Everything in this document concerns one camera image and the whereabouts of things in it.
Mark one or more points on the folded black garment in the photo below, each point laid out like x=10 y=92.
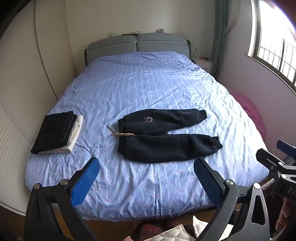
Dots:
x=50 y=129

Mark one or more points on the white sliding door wardrobe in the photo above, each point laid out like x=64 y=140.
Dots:
x=23 y=92

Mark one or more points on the person's white quilted jacket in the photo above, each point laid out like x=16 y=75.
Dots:
x=175 y=234

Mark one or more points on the green curtain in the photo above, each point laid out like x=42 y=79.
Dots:
x=222 y=34

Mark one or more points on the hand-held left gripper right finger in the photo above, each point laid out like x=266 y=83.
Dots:
x=208 y=183

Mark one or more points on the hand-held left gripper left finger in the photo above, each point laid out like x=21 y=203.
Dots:
x=85 y=183

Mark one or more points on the bed with blue striped sheet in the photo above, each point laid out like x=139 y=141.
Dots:
x=138 y=81

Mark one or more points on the pink cushion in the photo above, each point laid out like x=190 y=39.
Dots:
x=249 y=109

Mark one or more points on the person's right hand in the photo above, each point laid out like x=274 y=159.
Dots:
x=286 y=214

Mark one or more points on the barred window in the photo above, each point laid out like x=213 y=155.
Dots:
x=272 y=46

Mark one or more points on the white nightstand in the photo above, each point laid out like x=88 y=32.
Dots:
x=204 y=64

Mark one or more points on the small purple toy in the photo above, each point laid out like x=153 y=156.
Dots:
x=161 y=30

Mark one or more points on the folded white garment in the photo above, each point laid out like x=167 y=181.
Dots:
x=69 y=145

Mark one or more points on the dark navy pants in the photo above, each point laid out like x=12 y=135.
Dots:
x=161 y=148

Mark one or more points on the grey padded headboard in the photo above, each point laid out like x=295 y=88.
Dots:
x=157 y=44

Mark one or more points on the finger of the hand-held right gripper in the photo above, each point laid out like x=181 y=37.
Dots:
x=286 y=146
x=267 y=158

